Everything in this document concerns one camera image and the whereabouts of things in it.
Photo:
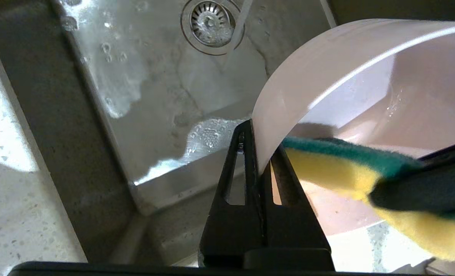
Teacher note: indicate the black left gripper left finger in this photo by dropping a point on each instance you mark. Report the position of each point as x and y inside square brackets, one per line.
[231, 237]

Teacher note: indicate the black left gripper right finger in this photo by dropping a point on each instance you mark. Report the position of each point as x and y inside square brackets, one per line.
[300, 241]

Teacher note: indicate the stainless steel sink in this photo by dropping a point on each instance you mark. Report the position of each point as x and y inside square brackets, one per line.
[58, 115]

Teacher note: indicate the green and yellow sponge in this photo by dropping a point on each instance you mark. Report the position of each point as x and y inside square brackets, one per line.
[335, 168]

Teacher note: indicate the metal sink drain strainer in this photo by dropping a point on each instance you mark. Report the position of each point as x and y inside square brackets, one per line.
[211, 25]

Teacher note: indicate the pink plastic bowl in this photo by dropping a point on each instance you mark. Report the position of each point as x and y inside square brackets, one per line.
[327, 69]

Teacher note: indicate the running water stream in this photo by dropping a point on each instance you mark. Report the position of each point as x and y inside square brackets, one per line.
[239, 27]

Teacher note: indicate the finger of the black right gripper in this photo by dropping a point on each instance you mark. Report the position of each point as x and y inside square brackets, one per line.
[431, 188]

